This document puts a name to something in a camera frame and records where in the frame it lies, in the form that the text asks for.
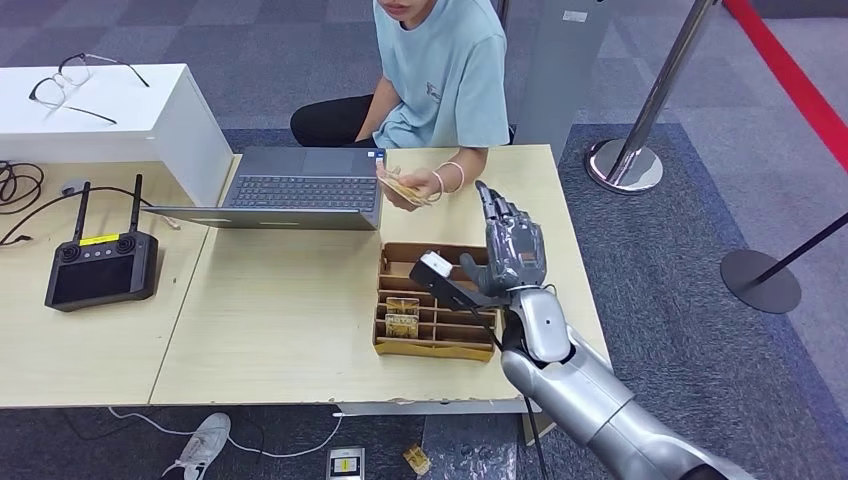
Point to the gold hotel key card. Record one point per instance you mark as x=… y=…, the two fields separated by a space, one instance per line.
x=417 y=460
x=401 y=326
x=402 y=305

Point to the person's right forearm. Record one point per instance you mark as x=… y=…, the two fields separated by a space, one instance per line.
x=381 y=112

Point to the chrome stanchion post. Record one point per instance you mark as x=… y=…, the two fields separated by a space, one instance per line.
x=625 y=164

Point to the person's left hand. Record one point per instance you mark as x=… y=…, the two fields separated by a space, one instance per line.
x=420 y=180

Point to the small device with yellow label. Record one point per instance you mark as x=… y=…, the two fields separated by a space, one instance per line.
x=345 y=465

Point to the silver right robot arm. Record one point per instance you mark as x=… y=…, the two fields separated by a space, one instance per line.
x=583 y=397

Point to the gold hotel card stack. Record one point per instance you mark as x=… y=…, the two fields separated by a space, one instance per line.
x=397 y=187

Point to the small grey adapter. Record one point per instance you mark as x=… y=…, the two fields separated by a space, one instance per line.
x=73 y=187

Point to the person's left forearm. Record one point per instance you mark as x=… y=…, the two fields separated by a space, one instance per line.
x=472 y=162

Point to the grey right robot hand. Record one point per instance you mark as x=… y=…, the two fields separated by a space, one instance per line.
x=493 y=202

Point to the white box shelf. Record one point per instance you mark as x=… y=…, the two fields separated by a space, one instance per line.
x=199 y=152

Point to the black-rimmed eyeglasses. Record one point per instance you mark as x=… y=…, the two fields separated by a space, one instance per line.
x=75 y=70

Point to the pale wooden desk leg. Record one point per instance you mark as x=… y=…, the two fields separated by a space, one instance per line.
x=540 y=434

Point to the white sneaker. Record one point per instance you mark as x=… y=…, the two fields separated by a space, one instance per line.
x=201 y=445

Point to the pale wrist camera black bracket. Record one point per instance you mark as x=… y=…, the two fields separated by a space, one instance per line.
x=450 y=295

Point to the grey open laptop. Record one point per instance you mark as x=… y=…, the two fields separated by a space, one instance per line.
x=303 y=192

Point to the clear bubble wrap sheet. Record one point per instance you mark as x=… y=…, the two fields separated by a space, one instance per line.
x=470 y=450

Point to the black stanchion post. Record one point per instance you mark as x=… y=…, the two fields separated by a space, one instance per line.
x=760 y=283

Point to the person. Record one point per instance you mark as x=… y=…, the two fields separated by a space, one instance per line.
x=444 y=73

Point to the clear plastic hand cover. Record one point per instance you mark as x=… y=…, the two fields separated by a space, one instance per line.
x=520 y=248

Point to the black remote controller with antennas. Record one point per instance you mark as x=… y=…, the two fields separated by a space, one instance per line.
x=98 y=278

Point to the red barrier belt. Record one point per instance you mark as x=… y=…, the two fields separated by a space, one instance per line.
x=788 y=73

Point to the cardboard card organizer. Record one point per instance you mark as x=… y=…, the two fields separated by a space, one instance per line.
x=404 y=265

